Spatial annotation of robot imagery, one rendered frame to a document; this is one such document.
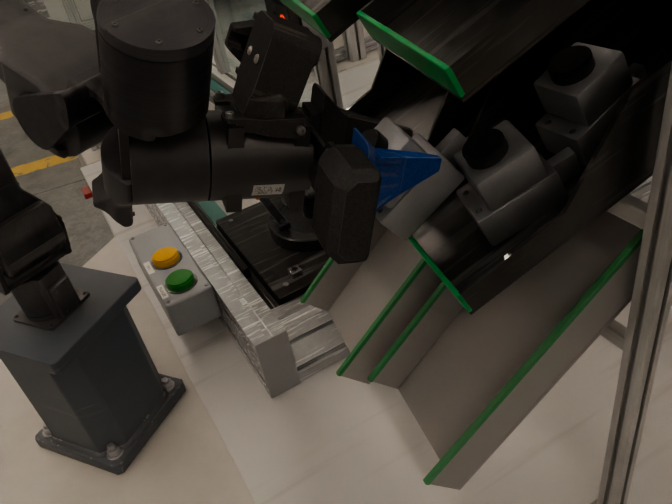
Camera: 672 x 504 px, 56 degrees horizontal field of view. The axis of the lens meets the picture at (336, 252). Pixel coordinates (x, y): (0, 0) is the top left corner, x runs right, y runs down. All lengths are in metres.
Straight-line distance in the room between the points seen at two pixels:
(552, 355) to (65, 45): 0.41
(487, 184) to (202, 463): 0.53
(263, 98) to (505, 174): 0.17
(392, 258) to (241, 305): 0.25
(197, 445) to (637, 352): 0.54
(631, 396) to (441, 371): 0.17
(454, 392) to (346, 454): 0.22
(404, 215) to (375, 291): 0.26
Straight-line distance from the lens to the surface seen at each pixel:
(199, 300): 0.91
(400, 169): 0.42
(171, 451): 0.86
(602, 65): 0.48
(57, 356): 0.74
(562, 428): 0.81
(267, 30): 0.39
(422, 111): 0.61
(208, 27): 0.34
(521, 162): 0.44
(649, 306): 0.51
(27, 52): 0.44
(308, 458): 0.79
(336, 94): 1.10
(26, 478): 0.93
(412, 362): 0.65
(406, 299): 0.62
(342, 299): 0.75
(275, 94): 0.38
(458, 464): 0.57
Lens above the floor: 1.50
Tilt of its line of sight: 37 degrees down
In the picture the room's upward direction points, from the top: 11 degrees counter-clockwise
